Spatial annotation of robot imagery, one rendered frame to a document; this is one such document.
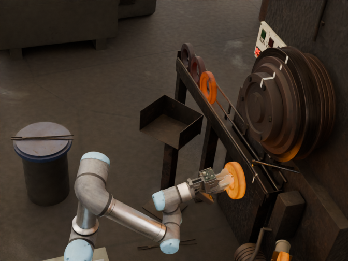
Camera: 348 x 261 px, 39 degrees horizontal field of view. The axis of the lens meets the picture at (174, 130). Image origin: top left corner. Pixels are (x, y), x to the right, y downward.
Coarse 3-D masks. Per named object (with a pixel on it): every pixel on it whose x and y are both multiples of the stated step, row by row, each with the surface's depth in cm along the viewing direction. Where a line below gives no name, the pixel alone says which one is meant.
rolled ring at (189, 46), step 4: (184, 44) 306; (188, 44) 304; (184, 48) 308; (188, 48) 301; (192, 48) 301; (184, 52) 313; (188, 52) 301; (192, 52) 300; (184, 56) 314; (188, 56) 302; (192, 56) 300; (184, 60) 315; (184, 64) 314; (188, 64) 304; (188, 68) 305
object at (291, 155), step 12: (276, 48) 194; (288, 60) 187; (300, 60) 187; (252, 72) 217; (300, 72) 183; (300, 84) 181; (312, 84) 182; (300, 96) 182; (312, 96) 181; (312, 108) 181; (312, 120) 183; (300, 132) 185; (312, 132) 185; (300, 144) 186; (312, 144) 190; (276, 156) 206; (288, 156) 196; (300, 156) 199
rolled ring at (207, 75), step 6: (204, 72) 278; (210, 72) 276; (204, 78) 281; (210, 78) 272; (204, 84) 285; (210, 84) 272; (204, 90) 286; (210, 90) 273; (216, 90) 272; (210, 96) 274; (210, 102) 276
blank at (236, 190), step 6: (234, 162) 206; (228, 168) 208; (234, 168) 202; (240, 168) 202; (234, 174) 203; (240, 174) 201; (234, 180) 204; (240, 180) 200; (234, 186) 204; (240, 186) 200; (228, 192) 210; (234, 192) 205; (240, 192) 201; (234, 198) 206
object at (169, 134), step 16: (144, 112) 260; (160, 112) 274; (176, 112) 270; (192, 112) 262; (144, 128) 266; (160, 128) 266; (176, 128) 266; (192, 128) 254; (176, 144) 255; (176, 160) 276; (144, 208) 298
